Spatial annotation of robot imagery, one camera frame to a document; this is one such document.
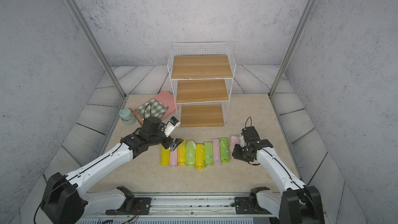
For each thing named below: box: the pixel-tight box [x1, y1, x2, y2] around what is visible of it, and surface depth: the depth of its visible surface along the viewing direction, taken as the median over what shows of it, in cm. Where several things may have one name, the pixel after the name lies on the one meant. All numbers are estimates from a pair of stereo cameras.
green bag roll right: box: [219, 137, 230, 163], surface depth 89 cm
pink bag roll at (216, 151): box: [212, 138, 222, 166], surface depth 90 cm
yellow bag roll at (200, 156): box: [194, 144, 206, 170], surface depth 87 cm
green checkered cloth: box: [136, 98, 169, 120], surface depth 114 cm
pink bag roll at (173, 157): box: [169, 147, 178, 167], surface depth 87 cm
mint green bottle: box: [119, 108, 137, 126], surface depth 101 cm
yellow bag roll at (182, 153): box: [177, 138, 187, 165], surface depth 87 cm
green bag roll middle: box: [204, 142, 214, 167], surface depth 88 cm
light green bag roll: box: [185, 140, 197, 167], surface depth 88 cm
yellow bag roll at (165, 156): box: [160, 144, 171, 166], surface depth 88 cm
